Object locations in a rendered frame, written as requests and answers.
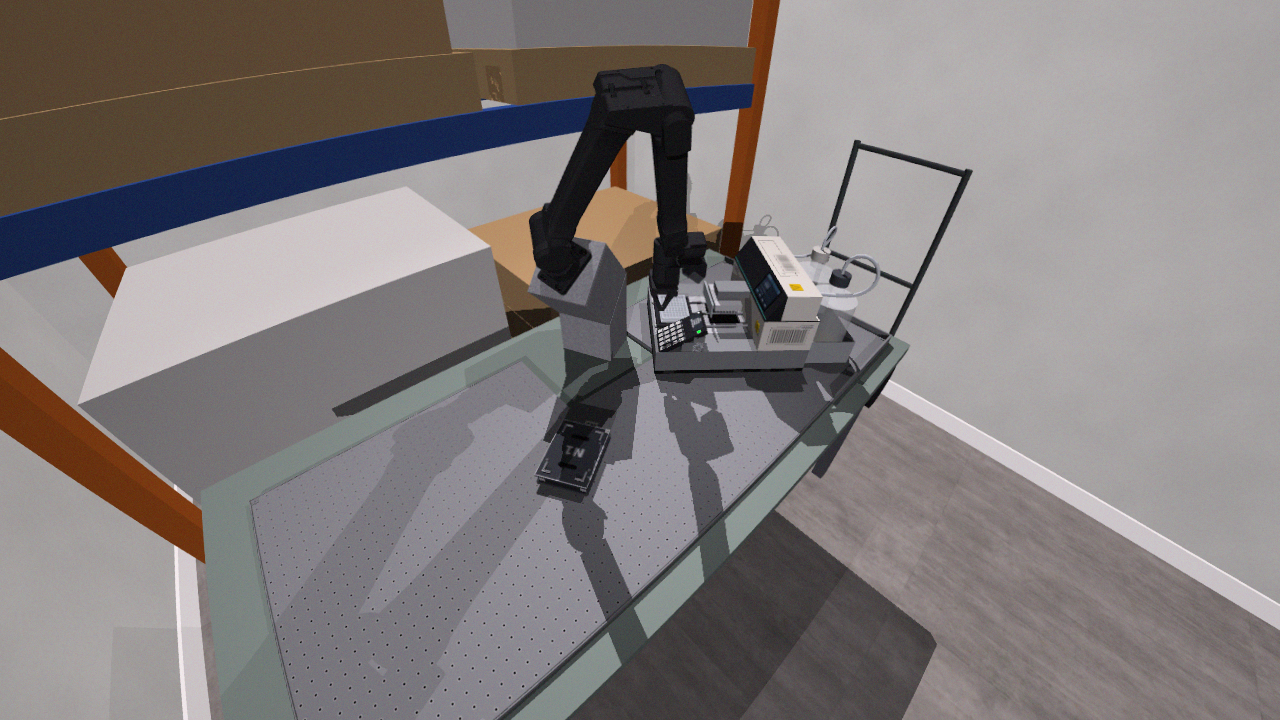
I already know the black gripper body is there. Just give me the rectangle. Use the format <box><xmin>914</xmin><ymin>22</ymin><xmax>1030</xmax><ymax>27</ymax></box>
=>
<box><xmin>649</xmin><ymin>260</ymin><xmax>678</xmax><ymax>297</ymax></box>

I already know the white multiwell plate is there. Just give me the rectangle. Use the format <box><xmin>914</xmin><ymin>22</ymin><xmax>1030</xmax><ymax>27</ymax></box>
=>
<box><xmin>658</xmin><ymin>295</ymin><xmax>689</xmax><ymax>323</ymax></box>

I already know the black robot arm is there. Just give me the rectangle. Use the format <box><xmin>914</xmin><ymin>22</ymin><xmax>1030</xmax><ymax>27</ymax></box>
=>
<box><xmin>529</xmin><ymin>64</ymin><xmax>707</xmax><ymax>295</ymax></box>

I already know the clear bottle with grey cap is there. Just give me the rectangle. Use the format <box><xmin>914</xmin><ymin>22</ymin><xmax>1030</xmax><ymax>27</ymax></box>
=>
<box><xmin>799</xmin><ymin>246</ymin><xmax>833</xmax><ymax>284</ymax></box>

